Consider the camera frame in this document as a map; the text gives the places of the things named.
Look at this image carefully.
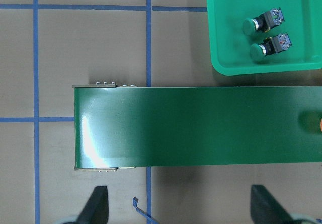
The green plastic tray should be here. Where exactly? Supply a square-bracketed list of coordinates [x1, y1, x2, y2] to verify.
[207, 0, 321, 76]

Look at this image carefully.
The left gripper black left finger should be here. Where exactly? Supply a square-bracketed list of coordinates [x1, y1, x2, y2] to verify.
[75, 186, 109, 223]

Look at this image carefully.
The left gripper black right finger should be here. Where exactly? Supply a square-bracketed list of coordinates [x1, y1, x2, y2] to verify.
[250, 185, 302, 224]

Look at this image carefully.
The green conveyor belt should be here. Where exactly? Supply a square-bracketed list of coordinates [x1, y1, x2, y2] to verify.
[73, 85, 321, 170]

